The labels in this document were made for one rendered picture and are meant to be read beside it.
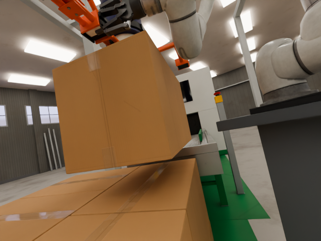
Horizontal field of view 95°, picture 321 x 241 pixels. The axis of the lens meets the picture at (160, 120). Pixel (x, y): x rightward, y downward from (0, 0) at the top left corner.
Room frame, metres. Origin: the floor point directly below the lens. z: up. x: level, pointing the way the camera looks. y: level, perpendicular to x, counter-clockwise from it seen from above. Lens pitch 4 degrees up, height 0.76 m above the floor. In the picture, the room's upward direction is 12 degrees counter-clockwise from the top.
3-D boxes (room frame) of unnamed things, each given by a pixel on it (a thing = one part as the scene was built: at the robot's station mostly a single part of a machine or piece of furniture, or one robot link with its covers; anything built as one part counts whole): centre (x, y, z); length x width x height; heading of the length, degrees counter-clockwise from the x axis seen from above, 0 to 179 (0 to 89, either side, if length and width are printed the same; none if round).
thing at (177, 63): (1.00, -0.23, 1.19); 0.09 x 0.08 x 0.05; 74
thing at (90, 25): (0.54, 0.17, 1.20); 0.10 x 0.08 x 0.06; 74
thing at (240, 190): (1.53, -0.64, 0.50); 0.07 x 0.07 x 1.00; 75
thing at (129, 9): (0.49, 0.02, 1.20); 0.09 x 0.07 x 0.08; 75
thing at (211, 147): (1.11, -0.01, 0.58); 0.70 x 0.03 x 0.06; 75
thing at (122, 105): (0.77, 0.10, 0.87); 0.60 x 0.40 x 0.40; 163
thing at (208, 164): (1.11, -0.01, 0.47); 0.70 x 0.03 x 0.15; 75
